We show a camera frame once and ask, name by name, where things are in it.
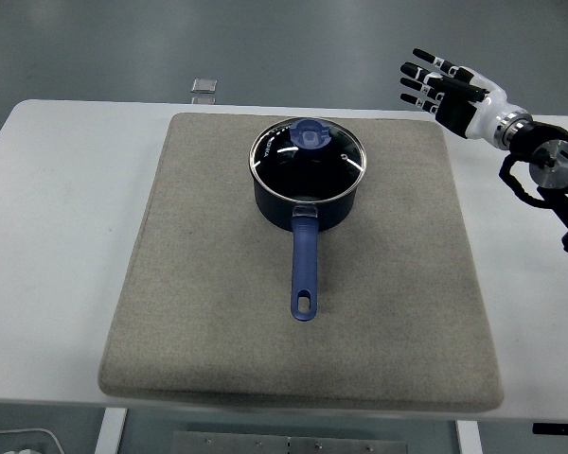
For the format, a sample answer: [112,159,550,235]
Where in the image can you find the grey fabric mat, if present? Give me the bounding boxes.
[97,112,506,413]

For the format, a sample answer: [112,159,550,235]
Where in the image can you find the white and black hand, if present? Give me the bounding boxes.
[399,47,530,142]

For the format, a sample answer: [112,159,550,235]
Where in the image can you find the white table leg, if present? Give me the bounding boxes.
[455,419,484,454]
[94,407,129,454]

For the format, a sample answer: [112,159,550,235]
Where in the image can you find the glass pot lid blue knob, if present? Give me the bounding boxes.
[248,116,367,202]

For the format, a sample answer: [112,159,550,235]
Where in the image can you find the grey metal plate with screws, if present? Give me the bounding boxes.
[171,429,408,454]

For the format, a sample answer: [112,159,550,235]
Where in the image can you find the dark pot with blue handle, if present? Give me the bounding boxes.
[252,177,360,323]

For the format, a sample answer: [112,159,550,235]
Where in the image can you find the white container with rounded rim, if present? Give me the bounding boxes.
[0,428,62,454]

